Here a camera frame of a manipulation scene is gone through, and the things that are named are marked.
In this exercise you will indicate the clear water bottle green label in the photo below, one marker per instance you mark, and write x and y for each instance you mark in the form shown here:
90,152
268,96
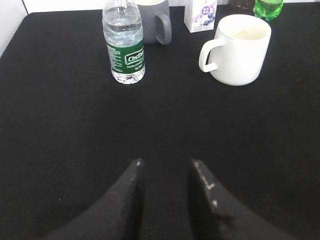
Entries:
123,33

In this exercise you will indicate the grey ceramic mug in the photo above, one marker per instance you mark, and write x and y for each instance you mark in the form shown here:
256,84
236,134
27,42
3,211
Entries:
156,21

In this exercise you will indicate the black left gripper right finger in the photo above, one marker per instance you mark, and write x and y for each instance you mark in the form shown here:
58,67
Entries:
217,215

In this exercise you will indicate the white ceramic mug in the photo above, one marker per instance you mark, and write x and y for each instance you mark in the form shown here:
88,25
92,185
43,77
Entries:
236,54

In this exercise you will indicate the dark cola bottle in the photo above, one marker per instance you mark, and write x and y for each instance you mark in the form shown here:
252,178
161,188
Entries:
242,5

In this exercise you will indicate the green sprite bottle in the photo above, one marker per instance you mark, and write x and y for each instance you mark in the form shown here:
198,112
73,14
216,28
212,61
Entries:
267,9

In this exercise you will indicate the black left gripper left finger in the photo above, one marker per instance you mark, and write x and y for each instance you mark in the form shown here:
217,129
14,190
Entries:
117,215

